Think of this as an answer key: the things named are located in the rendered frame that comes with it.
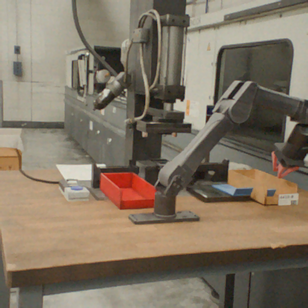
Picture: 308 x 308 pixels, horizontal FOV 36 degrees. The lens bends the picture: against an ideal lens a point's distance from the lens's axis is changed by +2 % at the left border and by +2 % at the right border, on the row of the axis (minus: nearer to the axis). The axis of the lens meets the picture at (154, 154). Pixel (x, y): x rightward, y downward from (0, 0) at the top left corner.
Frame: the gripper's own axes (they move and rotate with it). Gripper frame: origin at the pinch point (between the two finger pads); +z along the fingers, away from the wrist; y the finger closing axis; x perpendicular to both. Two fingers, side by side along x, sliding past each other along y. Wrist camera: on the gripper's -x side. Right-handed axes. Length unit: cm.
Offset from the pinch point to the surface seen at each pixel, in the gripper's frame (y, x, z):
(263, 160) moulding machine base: 44, -32, 38
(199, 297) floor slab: 36, -29, 144
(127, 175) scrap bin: 17, 46, 18
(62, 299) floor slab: 50, 49, 153
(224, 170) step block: 22.4, 3.2, 21.5
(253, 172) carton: 15.1, -4.0, 15.6
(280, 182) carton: 1.7, -4.9, 6.6
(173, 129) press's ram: 26.1, 29.1, 3.6
